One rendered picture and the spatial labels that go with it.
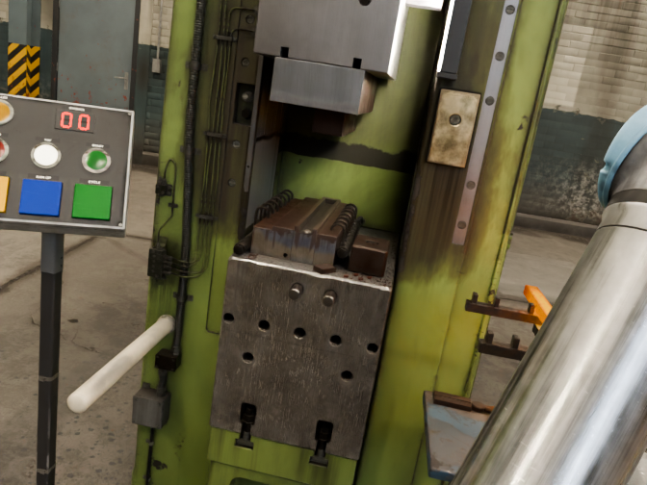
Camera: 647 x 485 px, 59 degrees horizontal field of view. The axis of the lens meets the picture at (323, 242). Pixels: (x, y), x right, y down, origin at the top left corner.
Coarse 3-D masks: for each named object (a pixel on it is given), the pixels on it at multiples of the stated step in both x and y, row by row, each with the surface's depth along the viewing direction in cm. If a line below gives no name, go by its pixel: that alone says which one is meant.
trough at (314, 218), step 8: (328, 200) 171; (336, 200) 171; (320, 208) 162; (328, 208) 165; (312, 216) 150; (320, 216) 153; (304, 224) 140; (312, 224) 142; (304, 232) 134; (312, 232) 133
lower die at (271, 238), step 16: (288, 208) 159; (304, 208) 158; (336, 208) 163; (256, 224) 136; (272, 224) 139; (288, 224) 137; (320, 224) 138; (256, 240) 135; (272, 240) 134; (288, 240) 134; (304, 240) 133; (320, 240) 133; (336, 240) 132; (272, 256) 135; (288, 256) 135; (304, 256) 134; (320, 256) 134; (336, 256) 139
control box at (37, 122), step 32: (0, 96) 121; (0, 128) 120; (32, 128) 122; (64, 128) 124; (96, 128) 126; (128, 128) 128; (0, 160) 118; (32, 160) 120; (64, 160) 122; (128, 160) 127; (64, 192) 121; (128, 192) 129; (0, 224) 119; (32, 224) 119; (64, 224) 120; (96, 224) 122
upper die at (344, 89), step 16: (288, 64) 124; (304, 64) 124; (320, 64) 123; (272, 80) 126; (288, 80) 125; (304, 80) 125; (320, 80) 124; (336, 80) 124; (352, 80) 123; (368, 80) 134; (272, 96) 127; (288, 96) 126; (304, 96) 125; (320, 96) 125; (336, 96) 124; (352, 96) 124; (368, 96) 142; (352, 112) 125; (368, 112) 151
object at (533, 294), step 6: (528, 288) 132; (534, 288) 133; (528, 294) 131; (534, 294) 128; (540, 294) 128; (528, 300) 130; (534, 300) 125; (540, 300) 124; (546, 300) 125; (540, 306) 120; (546, 306) 121; (540, 312) 119; (546, 312) 117; (540, 318) 119
